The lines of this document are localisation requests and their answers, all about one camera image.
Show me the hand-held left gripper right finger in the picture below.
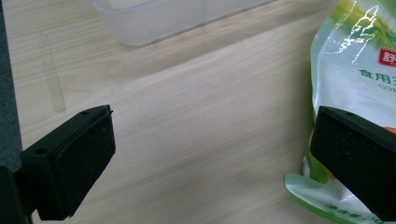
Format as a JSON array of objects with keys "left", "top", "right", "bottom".
[{"left": 309, "top": 105, "right": 396, "bottom": 222}]

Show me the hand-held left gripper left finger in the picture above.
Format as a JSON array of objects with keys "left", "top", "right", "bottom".
[{"left": 20, "top": 105, "right": 117, "bottom": 221}]

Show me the green and white powder bag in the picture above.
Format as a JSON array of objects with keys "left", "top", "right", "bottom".
[{"left": 282, "top": 0, "right": 396, "bottom": 224}]

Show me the clear plastic container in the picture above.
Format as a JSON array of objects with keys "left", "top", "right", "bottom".
[{"left": 91, "top": 0, "right": 275, "bottom": 47}]

